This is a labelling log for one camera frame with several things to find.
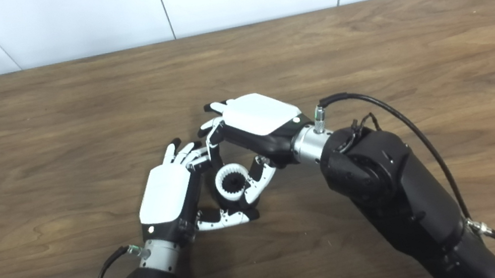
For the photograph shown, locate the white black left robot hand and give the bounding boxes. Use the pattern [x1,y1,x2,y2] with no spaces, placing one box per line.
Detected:
[127,127,263,251]

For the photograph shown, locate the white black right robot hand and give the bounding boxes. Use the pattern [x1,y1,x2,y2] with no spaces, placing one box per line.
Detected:
[193,84,325,211]

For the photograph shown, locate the white toothed ring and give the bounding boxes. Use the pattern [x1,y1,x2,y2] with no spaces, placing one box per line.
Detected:
[212,161,255,204]

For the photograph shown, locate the round black part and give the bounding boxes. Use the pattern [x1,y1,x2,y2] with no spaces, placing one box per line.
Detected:
[206,168,260,218]

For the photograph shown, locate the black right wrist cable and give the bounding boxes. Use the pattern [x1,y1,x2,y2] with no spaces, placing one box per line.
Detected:
[310,70,495,265]

